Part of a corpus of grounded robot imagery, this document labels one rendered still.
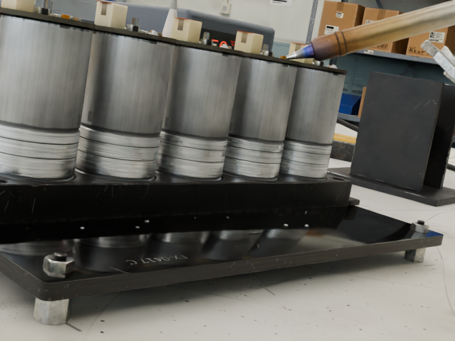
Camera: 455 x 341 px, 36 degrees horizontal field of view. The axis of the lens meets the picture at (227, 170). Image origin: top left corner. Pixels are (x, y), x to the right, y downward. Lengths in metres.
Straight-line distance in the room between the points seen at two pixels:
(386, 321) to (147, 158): 0.08
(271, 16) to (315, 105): 5.33
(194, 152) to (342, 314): 0.07
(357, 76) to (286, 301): 5.01
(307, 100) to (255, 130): 0.03
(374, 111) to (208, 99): 0.22
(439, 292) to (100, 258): 0.11
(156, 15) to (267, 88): 0.44
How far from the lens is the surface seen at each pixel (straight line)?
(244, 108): 0.23
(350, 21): 4.74
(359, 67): 5.18
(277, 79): 0.23
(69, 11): 3.24
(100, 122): 0.20
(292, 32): 5.47
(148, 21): 0.67
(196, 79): 0.21
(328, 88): 0.25
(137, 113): 0.20
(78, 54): 0.18
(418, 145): 0.41
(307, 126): 0.25
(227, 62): 0.21
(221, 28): 0.65
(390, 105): 0.41
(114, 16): 0.20
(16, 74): 0.18
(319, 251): 0.20
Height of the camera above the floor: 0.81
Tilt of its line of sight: 9 degrees down
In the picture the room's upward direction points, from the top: 10 degrees clockwise
